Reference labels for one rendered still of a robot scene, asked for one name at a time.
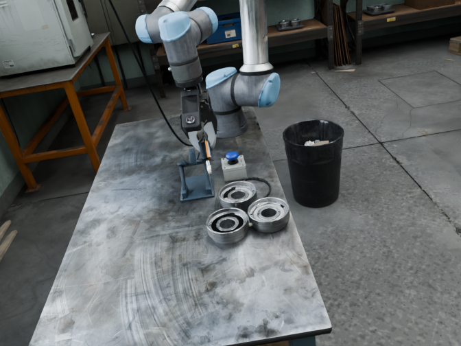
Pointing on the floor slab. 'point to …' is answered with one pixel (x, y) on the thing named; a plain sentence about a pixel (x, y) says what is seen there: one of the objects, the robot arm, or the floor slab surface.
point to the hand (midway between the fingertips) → (205, 147)
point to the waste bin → (314, 161)
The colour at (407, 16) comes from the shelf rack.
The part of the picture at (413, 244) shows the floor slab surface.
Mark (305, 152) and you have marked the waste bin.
